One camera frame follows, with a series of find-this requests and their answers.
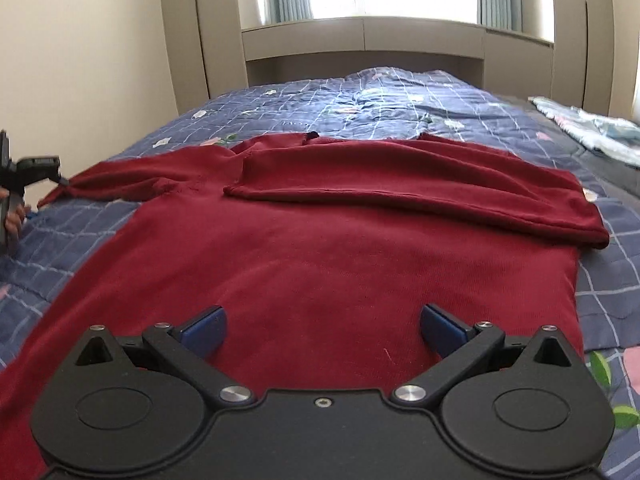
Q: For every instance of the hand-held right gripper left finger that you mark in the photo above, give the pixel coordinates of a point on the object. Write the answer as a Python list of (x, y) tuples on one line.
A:
[(204, 331)]

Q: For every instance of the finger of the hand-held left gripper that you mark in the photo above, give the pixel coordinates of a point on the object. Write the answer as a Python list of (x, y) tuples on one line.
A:
[(42, 167)]

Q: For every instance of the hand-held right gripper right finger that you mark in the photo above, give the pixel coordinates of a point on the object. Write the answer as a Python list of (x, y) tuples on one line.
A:
[(440, 331)]

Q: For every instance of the dark red knit sweater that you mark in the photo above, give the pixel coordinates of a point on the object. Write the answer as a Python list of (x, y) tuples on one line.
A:
[(320, 260)]

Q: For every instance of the person's left hand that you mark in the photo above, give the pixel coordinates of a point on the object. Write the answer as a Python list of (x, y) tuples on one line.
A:
[(14, 221)]

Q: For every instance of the beige wardrobe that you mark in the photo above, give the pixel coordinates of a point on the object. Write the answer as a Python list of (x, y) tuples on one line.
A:
[(595, 35), (215, 35)]

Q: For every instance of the blue checked floral quilt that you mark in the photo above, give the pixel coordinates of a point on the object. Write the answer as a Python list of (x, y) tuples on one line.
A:
[(375, 105)]

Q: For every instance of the light blue patterned cloth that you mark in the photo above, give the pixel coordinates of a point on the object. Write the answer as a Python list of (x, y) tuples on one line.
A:
[(590, 127)]

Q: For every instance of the beige headboard cabinet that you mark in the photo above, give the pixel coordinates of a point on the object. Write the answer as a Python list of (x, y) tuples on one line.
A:
[(400, 35)]

